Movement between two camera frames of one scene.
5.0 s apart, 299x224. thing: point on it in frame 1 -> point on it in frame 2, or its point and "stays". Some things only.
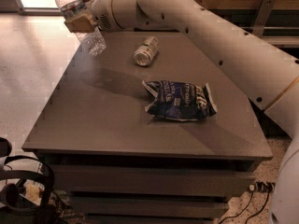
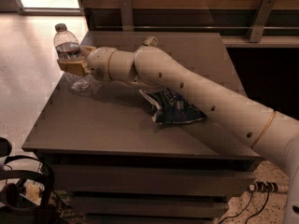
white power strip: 262,187 stays
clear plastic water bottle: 71,5 -> 67,46
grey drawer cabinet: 111,165 stays
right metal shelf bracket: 265,11 stays
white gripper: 101,11 -> 98,63
